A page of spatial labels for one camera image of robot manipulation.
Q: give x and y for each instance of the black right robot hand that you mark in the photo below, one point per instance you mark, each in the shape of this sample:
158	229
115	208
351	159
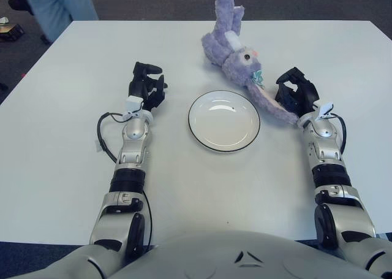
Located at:
307	92

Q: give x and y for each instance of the silver robot torso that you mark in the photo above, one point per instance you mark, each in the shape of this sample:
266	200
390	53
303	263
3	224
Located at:
196	254

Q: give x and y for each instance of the white plate with black rim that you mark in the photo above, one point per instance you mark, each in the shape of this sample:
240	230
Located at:
223	122

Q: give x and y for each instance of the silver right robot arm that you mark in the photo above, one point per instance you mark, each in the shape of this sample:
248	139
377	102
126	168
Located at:
324	144

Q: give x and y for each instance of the white wrist mount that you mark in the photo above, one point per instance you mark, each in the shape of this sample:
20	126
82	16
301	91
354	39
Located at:
325	109
134	102

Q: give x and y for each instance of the white left wrist mount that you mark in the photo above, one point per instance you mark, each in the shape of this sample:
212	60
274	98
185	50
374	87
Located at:
134	102

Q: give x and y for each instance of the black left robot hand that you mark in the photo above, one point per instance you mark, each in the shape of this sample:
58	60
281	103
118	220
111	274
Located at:
139	86

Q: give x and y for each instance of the purple plush bunny doll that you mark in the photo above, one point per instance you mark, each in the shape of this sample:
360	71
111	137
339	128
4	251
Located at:
220	46

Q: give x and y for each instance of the small white floor item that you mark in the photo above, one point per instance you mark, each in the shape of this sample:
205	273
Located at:
3	20

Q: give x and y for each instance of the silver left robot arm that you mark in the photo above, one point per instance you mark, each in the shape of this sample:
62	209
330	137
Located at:
134	138

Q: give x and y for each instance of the yellow and black box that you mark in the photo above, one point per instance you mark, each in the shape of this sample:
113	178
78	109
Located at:
10	32

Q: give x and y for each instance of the white right wrist mount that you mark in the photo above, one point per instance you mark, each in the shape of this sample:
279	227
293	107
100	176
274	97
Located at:
325	109

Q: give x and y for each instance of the person in blue jeans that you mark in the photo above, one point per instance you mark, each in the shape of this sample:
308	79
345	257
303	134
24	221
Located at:
58	9

